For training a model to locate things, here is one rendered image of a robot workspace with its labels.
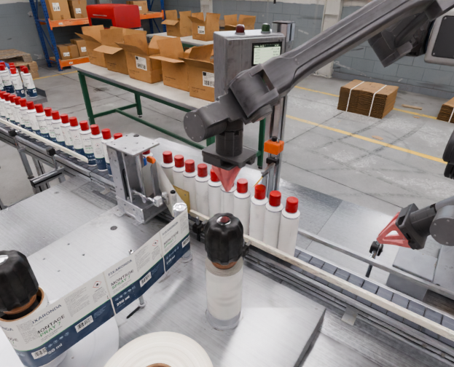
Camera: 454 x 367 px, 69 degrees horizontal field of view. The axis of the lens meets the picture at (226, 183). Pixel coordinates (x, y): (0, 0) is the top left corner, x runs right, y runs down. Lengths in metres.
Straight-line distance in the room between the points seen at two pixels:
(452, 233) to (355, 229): 0.60
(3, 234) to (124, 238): 0.46
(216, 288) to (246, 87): 0.43
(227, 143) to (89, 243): 0.64
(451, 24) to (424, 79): 5.14
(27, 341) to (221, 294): 0.39
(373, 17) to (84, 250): 0.96
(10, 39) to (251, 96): 7.88
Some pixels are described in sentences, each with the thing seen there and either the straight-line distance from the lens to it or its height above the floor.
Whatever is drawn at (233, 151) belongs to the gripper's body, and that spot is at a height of 1.29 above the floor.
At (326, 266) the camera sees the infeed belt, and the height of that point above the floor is 0.88.
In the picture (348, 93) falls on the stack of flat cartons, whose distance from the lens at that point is 4.98.
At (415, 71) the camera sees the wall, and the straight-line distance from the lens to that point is 6.36.
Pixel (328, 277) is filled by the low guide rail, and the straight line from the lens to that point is 0.96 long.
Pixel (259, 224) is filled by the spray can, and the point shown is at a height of 0.97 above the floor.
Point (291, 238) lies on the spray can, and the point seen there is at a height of 0.97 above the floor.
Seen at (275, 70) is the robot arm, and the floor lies 1.46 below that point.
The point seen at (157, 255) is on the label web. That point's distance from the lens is 0.87.
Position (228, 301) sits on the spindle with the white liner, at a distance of 0.78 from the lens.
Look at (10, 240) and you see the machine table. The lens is 1.36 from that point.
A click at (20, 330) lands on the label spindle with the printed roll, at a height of 1.04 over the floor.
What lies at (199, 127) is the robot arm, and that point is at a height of 1.37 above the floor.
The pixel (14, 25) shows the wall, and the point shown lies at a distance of 8.36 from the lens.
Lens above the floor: 1.59
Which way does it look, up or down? 32 degrees down
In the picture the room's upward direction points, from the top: straight up
